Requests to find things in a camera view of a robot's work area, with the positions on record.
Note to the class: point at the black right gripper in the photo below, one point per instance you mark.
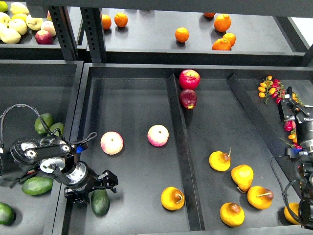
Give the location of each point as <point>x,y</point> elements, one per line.
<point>289,109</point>

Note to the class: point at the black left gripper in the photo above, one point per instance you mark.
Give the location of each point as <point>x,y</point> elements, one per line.
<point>83,180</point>

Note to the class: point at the dark green avocado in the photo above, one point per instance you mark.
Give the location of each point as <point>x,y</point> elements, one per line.
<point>100,202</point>

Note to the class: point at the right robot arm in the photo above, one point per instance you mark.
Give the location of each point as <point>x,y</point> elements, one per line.
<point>302,159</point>

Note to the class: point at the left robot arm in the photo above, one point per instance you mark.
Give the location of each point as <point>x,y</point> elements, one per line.
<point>55,157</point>

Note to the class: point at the green avocado lower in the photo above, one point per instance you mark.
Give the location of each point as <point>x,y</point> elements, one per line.
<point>37,185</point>

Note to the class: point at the green avocado top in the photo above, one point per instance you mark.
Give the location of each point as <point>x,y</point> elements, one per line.
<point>48,119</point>

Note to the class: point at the green avocado corner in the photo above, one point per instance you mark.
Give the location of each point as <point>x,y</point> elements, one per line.
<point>7,214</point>

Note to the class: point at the yellow pear with stem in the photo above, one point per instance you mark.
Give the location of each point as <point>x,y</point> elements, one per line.
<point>260,197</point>

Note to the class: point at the yellow pear bottom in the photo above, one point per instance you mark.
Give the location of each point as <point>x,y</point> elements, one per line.
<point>232,214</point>

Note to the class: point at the orange tomato vine right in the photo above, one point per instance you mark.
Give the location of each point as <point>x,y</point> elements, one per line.
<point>297,99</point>

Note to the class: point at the red chili pepper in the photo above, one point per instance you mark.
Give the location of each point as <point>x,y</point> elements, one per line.
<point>288,126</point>

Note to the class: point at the red cherry tomato bunch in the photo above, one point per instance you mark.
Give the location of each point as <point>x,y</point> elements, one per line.
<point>277,91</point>

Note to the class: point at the black bin divider right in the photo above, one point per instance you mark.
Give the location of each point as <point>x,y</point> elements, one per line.
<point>264,146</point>

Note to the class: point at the black bin divider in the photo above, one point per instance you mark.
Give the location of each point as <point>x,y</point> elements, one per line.
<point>188,178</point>
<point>264,146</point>

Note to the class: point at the orange cherry tomato bunch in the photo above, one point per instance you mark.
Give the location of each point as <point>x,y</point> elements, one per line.
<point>266,89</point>

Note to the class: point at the pink apple left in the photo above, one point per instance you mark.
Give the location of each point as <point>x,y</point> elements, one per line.
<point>111,143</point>

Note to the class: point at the pink apple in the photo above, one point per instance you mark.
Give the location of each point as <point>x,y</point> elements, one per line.
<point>158,135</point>
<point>111,143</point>

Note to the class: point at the pink apple centre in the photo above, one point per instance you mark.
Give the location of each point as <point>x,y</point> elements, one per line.
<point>158,135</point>

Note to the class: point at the orange on shelf front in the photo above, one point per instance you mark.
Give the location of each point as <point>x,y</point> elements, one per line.
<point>221,44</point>

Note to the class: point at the orange on shelf right small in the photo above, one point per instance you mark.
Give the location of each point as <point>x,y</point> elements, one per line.
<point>231,37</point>

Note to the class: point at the black bin divider centre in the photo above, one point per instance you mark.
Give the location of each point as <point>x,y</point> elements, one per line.
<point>188,178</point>

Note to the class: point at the dark red apple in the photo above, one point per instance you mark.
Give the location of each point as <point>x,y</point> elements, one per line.
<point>188,99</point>

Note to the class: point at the black middle bin tray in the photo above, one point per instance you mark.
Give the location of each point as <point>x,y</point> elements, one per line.
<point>130,99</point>

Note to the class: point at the black bin tray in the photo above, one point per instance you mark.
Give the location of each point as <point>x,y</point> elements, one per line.
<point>130,99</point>
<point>28,88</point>

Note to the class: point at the bright red apple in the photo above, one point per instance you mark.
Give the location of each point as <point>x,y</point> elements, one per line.
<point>189,79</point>

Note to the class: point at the large orange on shelf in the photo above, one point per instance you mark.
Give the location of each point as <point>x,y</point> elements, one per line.
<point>222,22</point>

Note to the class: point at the black left bin tray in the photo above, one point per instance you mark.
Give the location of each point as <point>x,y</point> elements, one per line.
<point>28,88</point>

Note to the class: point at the orange at shelf back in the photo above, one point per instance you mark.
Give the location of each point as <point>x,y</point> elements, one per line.
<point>209,15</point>

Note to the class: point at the orange on shelf centre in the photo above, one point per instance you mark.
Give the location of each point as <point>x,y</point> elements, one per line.
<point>182,34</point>

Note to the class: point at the red apple on left shelf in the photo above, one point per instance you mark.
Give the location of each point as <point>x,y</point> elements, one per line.
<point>43,37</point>

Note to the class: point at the orange on shelf left edge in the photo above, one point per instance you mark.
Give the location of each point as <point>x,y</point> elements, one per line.
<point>106,21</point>

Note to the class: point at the peach on left shelf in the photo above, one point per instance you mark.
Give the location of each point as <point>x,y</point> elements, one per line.
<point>49,27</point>

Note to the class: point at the black shelf post right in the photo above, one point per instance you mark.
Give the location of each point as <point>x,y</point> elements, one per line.
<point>92,22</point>

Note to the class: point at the black shelf post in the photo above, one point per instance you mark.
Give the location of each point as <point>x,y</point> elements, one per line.
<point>64,32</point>
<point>92,22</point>

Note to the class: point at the black shelf post left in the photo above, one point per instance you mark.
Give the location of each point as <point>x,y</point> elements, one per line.
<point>64,32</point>

